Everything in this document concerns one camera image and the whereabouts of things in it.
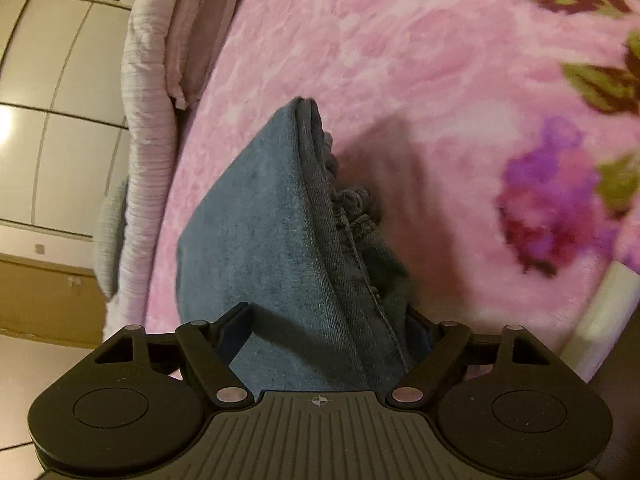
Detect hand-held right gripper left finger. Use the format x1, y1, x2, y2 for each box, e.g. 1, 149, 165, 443
92, 302, 256, 407

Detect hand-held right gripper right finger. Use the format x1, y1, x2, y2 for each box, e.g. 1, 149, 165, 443
385, 309, 551, 407

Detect blue denim jeans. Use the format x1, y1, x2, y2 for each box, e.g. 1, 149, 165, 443
175, 96, 433, 393

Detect grey pillow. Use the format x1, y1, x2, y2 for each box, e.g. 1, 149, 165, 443
95, 177, 132, 302

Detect beige striped quilt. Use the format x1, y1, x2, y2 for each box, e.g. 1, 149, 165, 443
105, 0, 261, 341

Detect pink floral blanket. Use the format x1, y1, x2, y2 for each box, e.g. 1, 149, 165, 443
105, 0, 640, 386

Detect white wardrobe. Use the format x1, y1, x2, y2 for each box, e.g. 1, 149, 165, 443
0, 0, 136, 257

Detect pink folded blanket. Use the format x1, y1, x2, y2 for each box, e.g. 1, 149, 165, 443
165, 0, 247, 111

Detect white bed frame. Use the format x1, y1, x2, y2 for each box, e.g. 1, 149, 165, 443
569, 262, 640, 382

